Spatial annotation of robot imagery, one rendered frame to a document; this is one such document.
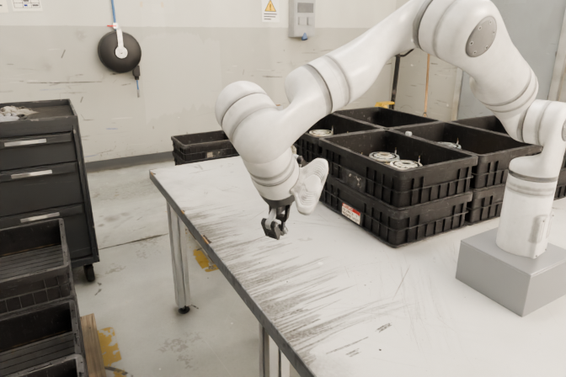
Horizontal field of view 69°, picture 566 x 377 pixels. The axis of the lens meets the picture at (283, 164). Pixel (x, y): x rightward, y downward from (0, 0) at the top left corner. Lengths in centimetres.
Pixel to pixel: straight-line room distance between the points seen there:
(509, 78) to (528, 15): 391
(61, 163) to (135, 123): 216
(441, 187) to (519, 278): 35
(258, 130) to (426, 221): 85
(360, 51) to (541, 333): 70
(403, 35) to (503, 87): 20
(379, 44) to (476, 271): 65
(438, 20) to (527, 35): 402
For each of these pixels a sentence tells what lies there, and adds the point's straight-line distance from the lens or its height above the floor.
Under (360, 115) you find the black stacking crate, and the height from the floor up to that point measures 90.
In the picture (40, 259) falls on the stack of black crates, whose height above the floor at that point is 49.
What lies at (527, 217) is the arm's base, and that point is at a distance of 102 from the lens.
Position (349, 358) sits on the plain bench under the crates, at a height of 70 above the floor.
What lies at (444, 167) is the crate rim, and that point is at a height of 92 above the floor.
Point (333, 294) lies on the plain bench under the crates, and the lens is 99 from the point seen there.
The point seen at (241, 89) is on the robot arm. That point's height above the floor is 120.
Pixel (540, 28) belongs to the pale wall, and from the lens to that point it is 457.
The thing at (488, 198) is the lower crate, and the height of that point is 78.
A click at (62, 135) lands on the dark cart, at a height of 81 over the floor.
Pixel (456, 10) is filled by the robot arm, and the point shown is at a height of 129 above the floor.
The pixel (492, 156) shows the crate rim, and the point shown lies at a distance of 134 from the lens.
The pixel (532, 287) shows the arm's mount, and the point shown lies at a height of 77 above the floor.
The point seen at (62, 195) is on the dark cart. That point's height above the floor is 52.
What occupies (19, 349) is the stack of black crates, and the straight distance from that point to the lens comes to 154.
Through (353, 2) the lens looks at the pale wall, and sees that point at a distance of 532.
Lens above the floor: 127
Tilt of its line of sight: 18 degrees down
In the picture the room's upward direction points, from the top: straight up
